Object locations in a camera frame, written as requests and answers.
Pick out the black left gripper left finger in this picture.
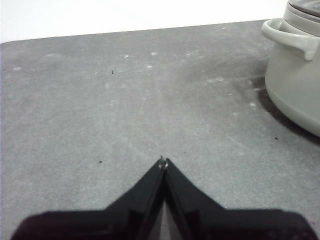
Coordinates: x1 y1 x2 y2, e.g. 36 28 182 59
9 156 166 240

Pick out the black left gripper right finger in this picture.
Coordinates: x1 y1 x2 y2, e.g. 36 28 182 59
163 157 319 240

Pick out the pale green electric pot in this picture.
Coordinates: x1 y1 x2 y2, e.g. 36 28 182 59
261 0 320 138

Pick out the glass lid with green knob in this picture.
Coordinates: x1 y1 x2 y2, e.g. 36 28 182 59
288 0 320 13

